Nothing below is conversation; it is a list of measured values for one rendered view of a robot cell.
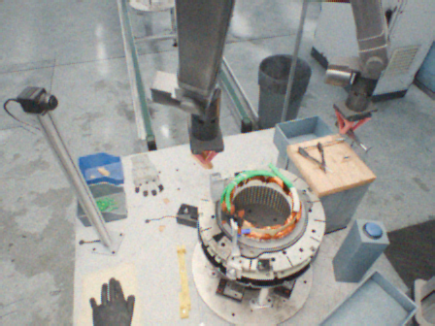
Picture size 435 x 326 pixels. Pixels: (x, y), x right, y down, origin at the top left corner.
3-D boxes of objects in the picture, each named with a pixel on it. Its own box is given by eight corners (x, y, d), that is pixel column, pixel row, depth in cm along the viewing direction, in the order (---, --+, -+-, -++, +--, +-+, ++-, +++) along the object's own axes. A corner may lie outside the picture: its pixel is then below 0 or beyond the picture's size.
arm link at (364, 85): (382, 76, 74) (383, 63, 78) (351, 70, 76) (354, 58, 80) (372, 100, 79) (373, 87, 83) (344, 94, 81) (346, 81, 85)
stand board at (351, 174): (285, 150, 103) (286, 146, 101) (336, 138, 107) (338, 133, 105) (317, 198, 90) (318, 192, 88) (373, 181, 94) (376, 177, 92)
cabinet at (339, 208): (275, 199, 122) (286, 151, 103) (317, 187, 126) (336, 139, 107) (299, 243, 109) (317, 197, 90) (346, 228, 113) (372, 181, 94)
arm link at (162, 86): (197, 108, 49) (215, 58, 50) (130, 89, 51) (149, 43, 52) (209, 130, 61) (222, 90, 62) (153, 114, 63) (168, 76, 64)
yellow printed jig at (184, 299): (175, 250, 107) (174, 245, 104) (185, 248, 107) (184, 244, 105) (180, 319, 92) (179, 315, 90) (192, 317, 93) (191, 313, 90)
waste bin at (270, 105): (247, 116, 279) (251, 58, 239) (286, 109, 286) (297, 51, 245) (262, 145, 255) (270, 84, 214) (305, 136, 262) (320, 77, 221)
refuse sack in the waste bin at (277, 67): (248, 96, 264) (250, 57, 239) (290, 88, 271) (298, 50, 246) (264, 125, 239) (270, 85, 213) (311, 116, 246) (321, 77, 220)
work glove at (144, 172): (129, 157, 137) (128, 153, 135) (156, 151, 139) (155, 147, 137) (134, 201, 121) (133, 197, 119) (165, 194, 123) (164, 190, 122)
